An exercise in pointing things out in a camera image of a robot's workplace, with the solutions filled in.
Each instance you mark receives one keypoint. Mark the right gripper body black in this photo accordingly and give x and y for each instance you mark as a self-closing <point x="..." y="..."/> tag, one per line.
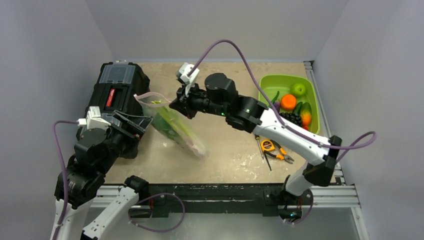
<point x="186" y="102"/>

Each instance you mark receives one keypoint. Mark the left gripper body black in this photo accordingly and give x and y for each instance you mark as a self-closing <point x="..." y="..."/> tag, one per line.
<point x="128" y="131"/>

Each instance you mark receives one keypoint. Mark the green toy bok choy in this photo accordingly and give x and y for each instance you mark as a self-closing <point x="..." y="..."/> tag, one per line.
<point x="167" y="122"/>

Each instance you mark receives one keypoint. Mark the clear zip top bag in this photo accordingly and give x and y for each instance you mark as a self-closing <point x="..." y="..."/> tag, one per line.
<point x="150" y="100"/>

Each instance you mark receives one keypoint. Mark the toy leek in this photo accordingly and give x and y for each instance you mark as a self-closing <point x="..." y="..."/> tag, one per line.
<point x="275" y="98"/>

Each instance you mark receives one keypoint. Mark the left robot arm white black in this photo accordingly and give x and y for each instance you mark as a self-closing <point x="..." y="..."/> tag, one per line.
<point x="100" y="144"/>

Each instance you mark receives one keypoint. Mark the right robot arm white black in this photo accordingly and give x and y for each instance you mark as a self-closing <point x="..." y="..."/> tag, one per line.
<point x="220" y="97"/>

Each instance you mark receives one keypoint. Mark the black yellow screwdriver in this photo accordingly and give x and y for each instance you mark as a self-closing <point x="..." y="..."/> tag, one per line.
<point x="257" y="138"/>

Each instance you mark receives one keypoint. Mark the green plastic basket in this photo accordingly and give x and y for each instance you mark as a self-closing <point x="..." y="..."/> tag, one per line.
<point x="270" y="84"/>

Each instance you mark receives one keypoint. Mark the purple toy eggplant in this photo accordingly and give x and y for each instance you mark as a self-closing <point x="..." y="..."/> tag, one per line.
<point x="276" y="104"/>

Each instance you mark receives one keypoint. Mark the yellow tape measure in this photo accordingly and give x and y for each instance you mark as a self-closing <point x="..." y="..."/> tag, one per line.
<point x="267" y="145"/>

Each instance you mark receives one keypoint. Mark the orange toy fruit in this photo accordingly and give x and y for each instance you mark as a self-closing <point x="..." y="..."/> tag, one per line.
<point x="288" y="102"/>

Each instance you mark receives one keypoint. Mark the dark toy grapes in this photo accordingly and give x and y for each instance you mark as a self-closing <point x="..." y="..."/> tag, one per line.
<point x="292" y="117"/>

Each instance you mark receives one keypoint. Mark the toy cucumber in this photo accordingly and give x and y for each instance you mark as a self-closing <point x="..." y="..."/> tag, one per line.
<point x="297" y="108"/>

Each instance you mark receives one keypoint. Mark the green toy apple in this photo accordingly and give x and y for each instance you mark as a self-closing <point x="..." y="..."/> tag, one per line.
<point x="298" y="90"/>

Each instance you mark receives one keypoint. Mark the toy mango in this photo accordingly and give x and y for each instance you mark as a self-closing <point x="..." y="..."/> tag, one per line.
<point x="306" y="114"/>

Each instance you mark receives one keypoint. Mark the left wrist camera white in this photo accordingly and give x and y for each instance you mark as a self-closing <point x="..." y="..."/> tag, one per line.
<point x="93" y="119"/>

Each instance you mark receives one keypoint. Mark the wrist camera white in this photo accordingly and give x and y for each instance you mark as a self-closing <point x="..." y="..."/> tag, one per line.
<point x="93" y="119"/>
<point x="187" y="75"/>

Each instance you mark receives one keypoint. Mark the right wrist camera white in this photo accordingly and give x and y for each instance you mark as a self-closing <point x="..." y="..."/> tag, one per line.
<point x="187" y="75"/>

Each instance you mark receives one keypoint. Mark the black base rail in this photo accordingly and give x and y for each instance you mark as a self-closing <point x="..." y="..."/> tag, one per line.
<point x="266" y="199"/>

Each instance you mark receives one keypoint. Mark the orange handled pliers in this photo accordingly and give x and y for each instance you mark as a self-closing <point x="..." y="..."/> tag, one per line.
<point x="279" y="153"/>

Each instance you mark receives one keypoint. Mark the aluminium frame rail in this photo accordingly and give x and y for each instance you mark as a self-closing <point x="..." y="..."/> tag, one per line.
<point x="342" y="196"/>

